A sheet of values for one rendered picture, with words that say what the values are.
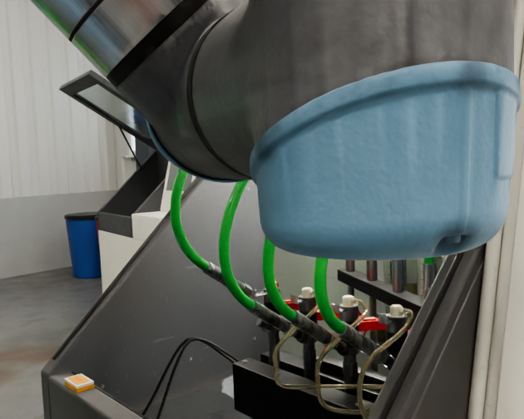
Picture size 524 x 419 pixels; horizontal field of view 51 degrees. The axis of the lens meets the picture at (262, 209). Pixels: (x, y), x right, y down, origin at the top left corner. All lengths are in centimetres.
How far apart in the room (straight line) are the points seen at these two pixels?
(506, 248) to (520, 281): 4
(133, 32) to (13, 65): 760
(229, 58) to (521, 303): 53
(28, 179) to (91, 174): 91
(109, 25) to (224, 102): 8
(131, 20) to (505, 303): 54
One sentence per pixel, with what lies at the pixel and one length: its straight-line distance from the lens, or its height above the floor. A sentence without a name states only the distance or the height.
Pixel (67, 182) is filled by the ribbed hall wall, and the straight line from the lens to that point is 800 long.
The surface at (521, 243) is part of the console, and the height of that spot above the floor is 121.
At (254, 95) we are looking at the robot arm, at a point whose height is 133.
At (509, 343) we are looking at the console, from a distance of 67.
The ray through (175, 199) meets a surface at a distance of 77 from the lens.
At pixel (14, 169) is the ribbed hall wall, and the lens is 772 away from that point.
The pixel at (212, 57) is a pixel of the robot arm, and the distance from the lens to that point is 20.
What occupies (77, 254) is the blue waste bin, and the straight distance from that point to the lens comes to 704.
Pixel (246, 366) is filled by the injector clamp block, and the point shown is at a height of 98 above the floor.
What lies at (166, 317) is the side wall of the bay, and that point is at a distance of 117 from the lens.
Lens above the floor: 131
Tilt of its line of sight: 5 degrees down
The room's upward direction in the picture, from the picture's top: 2 degrees counter-clockwise
